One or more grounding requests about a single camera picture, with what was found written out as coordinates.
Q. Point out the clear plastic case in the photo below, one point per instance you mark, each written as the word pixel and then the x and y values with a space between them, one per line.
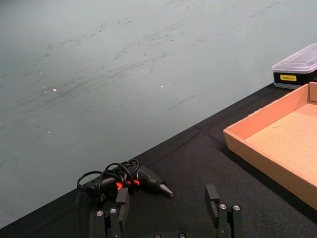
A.
pixel 296 68

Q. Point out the black table cloth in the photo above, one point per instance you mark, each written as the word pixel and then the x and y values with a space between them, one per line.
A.
pixel 188 186

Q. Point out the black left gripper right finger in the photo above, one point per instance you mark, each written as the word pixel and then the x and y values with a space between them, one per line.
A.
pixel 224 218

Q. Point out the shallow brown cardboard tray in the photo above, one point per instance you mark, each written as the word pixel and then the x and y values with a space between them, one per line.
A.
pixel 280 138

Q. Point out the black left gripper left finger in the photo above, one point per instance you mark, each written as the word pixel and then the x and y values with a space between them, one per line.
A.
pixel 123 202

